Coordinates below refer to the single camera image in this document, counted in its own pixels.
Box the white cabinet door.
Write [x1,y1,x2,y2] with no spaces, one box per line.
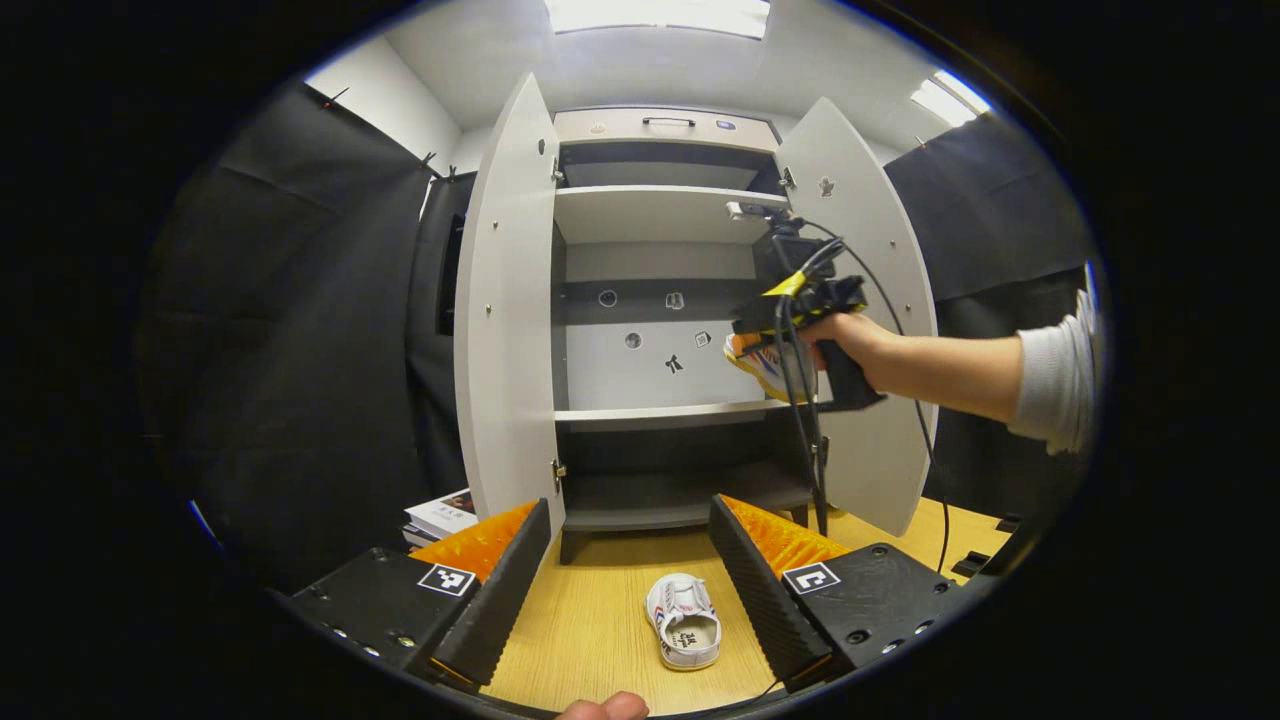
[453,72,567,542]
[775,97,939,538]

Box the white shoe cabinet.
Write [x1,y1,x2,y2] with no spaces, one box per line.
[552,108,816,566]

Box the white book dark cover picture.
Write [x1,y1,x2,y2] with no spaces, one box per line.
[404,489,479,538]

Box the black cable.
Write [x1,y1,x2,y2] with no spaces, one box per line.
[800,220,953,576]
[772,240,846,538]

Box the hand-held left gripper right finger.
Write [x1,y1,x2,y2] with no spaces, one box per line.
[708,493,966,693]

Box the white canvas shoe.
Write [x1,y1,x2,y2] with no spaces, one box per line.
[645,573,722,672]
[722,333,816,406]

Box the ceiling light panel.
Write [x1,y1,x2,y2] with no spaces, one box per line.
[545,0,772,40]
[909,69,992,127]

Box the black backdrop cloth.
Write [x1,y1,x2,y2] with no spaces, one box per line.
[140,85,1096,591]

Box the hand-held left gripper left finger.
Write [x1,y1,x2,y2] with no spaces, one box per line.
[290,498,553,691]

